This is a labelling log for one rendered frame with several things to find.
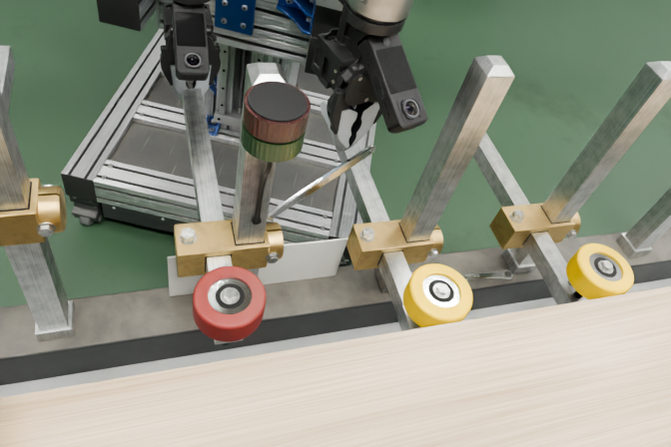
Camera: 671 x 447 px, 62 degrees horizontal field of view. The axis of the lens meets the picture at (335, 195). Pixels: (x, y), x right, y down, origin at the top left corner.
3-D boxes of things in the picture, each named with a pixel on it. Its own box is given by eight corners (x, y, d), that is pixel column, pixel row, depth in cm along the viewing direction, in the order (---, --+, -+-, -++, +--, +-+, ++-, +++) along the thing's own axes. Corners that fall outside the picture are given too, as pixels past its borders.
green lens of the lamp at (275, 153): (236, 120, 54) (237, 102, 52) (296, 118, 56) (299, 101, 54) (246, 164, 50) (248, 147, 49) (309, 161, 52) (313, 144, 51)
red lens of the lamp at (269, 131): (238, 100, 52) (239, 81, 51) (299, 99, 54) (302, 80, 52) (248, 144, 49) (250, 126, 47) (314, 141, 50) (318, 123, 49)
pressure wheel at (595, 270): (535, 314, 81) (575, 270, 72) (545, 275, 86) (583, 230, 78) (587, 341, 80) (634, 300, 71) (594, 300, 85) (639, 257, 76)
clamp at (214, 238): (174, 246, 74) (173, 223, 70) (274, 236, 78) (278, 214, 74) (178, 282, 70) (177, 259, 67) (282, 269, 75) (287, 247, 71)
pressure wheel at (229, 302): (189, 316, 70) (189, 266, 62) (252, 308, 73) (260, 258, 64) (196, 377, 65) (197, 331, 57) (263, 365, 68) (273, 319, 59)
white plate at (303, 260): (169, 292, 82) (167, 254, 75) (335, 272, 91) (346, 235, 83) (169, 296, 82) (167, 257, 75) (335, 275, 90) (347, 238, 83)
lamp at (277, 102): (229, 223, 66) (241, 79, 51) (275, 220, 68) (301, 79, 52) (237, 264, 63) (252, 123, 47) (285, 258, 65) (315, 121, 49)
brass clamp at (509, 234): (486, 223, 92) (499, 204, 88) (553, 216, 96) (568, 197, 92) (503, 253, 88) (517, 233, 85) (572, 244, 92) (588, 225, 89)
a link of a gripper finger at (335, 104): (348, 121, 74) (364, 68, 68) (355, 130, 73) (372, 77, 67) (319, 129, 72) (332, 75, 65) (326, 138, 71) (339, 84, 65)
